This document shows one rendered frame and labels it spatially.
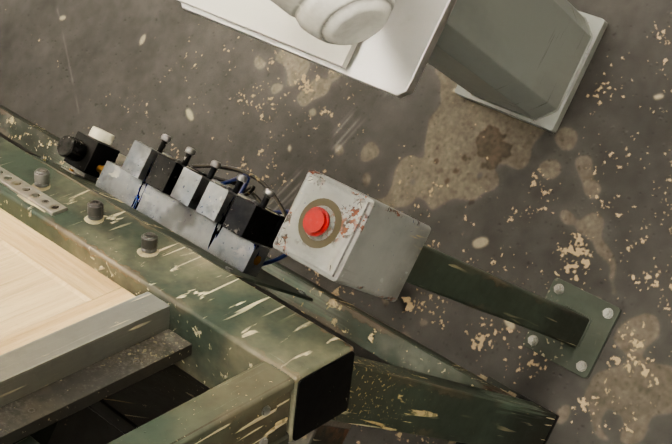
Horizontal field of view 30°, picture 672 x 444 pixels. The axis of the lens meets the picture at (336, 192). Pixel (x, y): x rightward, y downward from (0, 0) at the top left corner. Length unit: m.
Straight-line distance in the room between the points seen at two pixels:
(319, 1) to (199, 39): 1.48
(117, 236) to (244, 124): 1.07
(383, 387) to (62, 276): 0.51
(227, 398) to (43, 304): 0.37
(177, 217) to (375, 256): 0.48
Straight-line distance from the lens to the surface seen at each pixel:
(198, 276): 1.87
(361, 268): 1.67
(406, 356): 2.42
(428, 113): 2.73
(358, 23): 1.73
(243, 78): 3.03
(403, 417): 1.96
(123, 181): 2.15
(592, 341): 2.46
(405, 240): 1.73
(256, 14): 2.06
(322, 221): 1.64
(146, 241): 1.91
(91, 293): 1.89
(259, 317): 1.79
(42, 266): 1.95
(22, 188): 2.10
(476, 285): 2.02
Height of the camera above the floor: 2.30
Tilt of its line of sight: 55 degrees down
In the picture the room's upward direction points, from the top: 65 degrees counter-clockwise
